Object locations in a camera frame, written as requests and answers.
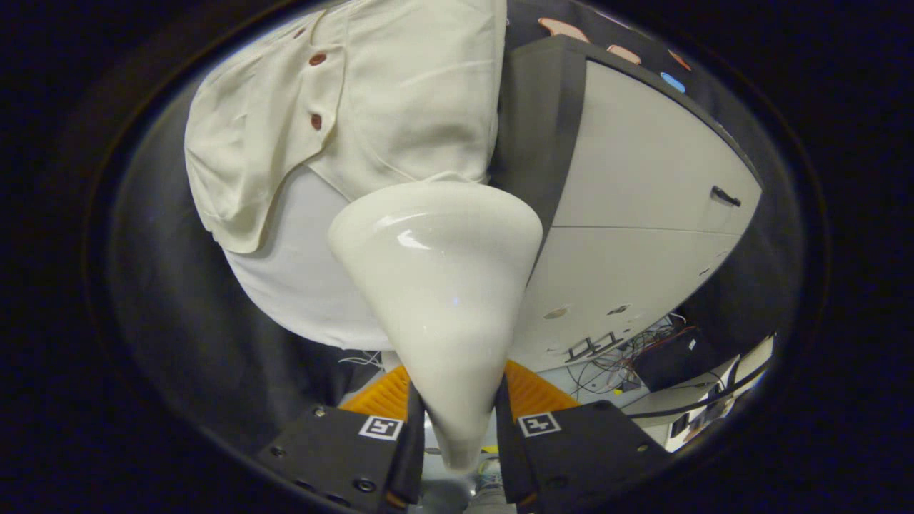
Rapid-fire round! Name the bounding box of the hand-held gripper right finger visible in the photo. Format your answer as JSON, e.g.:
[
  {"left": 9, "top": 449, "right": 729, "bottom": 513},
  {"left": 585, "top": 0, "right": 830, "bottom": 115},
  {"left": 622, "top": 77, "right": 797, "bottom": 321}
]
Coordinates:
[{"left": 495, "top": 361, "right": 672, "bottom": 509}]

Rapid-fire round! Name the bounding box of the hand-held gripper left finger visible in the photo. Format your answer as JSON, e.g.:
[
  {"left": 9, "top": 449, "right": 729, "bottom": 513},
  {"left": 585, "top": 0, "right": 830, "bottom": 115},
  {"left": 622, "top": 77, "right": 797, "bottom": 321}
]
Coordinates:
[{"left": 257, "top": 366, "right": 427, "bottom": 513}]

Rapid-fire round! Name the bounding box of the white garment steamer head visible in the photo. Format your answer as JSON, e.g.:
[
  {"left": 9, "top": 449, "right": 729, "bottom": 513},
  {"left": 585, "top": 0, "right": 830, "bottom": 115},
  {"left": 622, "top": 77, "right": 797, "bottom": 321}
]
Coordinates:
[{"left": 327, "top": 180, "right": 543, "bottom": 472}]

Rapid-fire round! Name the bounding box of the cream button-up shirt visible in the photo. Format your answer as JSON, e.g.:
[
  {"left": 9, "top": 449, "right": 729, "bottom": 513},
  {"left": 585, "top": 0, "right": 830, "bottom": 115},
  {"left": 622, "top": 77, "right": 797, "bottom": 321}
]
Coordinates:
[{"left": 184, "top": 0, "right": 508, "bottom": 254}]

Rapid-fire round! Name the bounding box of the black box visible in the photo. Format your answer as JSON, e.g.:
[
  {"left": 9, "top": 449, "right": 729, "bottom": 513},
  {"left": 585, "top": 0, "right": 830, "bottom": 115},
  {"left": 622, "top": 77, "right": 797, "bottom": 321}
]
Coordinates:
[{"left": 634, "top": 336, "right": 723, "bottom": 392}]

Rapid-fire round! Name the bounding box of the grey and white cabinet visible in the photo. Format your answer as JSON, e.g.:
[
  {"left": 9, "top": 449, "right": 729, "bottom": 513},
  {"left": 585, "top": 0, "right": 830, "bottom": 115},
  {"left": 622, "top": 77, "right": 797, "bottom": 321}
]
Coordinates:
[{"left": 489, "top": 34, "right": 763, "bottom": 373}]

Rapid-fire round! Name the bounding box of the tangle of thin cables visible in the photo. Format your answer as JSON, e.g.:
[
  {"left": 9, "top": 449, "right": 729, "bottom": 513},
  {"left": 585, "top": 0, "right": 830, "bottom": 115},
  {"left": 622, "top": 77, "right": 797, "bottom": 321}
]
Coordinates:
[{"left": 564, "top": 313, "right": 715, "bottom": 397}]

